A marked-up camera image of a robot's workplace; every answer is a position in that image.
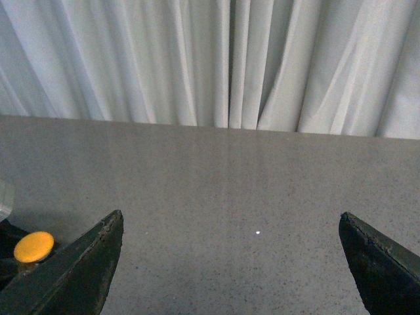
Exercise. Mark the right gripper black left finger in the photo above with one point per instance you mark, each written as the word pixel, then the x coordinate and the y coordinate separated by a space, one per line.
pixel 75 280

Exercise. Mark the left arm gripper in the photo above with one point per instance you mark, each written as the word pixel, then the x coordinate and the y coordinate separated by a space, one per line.
pixel 6 199

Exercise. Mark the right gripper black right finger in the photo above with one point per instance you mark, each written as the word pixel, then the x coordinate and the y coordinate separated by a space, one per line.
pixel 386 273

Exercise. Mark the yellow mushroom push button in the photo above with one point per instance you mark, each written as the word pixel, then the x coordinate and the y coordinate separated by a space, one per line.
pixel 22 255

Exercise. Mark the white pleated curtain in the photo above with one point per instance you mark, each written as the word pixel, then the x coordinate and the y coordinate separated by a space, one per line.
pixel 329 67

